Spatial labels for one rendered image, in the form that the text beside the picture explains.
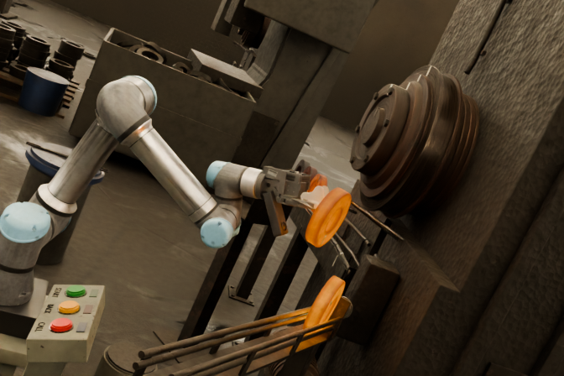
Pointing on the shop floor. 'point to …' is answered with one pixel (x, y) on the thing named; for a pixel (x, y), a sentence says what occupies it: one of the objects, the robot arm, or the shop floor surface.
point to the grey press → (294, 41)
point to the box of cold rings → (170, 101)
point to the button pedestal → (71, 342)
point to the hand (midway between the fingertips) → (331, 210)
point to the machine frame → (481, 205)
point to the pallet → (65, 63)
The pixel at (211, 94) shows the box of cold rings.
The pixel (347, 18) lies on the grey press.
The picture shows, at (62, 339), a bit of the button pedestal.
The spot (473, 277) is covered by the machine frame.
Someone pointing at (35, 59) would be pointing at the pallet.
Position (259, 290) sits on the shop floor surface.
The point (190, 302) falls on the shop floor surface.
